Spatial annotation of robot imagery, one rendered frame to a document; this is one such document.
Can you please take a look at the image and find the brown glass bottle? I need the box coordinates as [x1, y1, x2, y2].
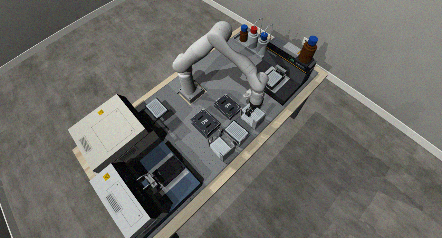
[239, 31, 248, 42]
[299, 42, 317, 64]

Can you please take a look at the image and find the white plastic bottle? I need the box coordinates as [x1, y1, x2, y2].
[256, 38, 269, 55]

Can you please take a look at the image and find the red bottle cap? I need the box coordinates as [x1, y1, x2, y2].
[250, 26, 258, 33]

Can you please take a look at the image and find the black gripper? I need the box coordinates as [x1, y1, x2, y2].
[245, 101, 263, 117]

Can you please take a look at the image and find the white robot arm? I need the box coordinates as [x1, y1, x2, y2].
[172, 21, 269, 105]

